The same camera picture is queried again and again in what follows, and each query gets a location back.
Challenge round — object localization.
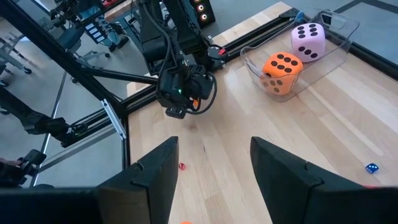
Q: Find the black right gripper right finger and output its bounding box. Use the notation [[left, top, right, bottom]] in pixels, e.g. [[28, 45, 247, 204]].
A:
[[250, 136, 368, 224]]

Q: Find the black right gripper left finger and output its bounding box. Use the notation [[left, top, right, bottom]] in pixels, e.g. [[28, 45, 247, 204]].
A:
[[96, 136, 180, 224]]

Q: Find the small blue die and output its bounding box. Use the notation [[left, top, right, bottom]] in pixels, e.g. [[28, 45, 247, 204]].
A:
[[365, 162, 380, 175]]

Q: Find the large pale pink foam die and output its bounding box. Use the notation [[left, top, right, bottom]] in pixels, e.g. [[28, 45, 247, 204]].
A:
[[290, 22, 326, 63]]

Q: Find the black computer tower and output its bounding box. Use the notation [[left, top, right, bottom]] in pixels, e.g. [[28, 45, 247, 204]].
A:
[[188, 0, 216, 28]]

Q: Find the black office chair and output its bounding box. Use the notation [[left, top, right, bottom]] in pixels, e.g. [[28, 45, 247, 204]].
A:
[[40, 12, 130, 63]]

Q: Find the person's hand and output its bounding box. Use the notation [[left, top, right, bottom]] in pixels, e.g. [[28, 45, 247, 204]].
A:
[[0, 157, 23, 167]]

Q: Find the clear plastic container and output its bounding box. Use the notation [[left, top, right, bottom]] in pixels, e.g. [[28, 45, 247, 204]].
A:
[[239, 7, 361, 103]]

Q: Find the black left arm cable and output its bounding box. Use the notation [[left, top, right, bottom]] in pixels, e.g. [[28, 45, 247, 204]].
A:
[[185, 71, 218, 116]]

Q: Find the silver corner bracket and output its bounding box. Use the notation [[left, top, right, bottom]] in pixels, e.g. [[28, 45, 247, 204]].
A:
[[99, 98, 127, 141]]

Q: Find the black aluminium rig frame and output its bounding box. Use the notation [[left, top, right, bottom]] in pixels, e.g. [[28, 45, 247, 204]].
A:
[[0, 0, 398, 170]]

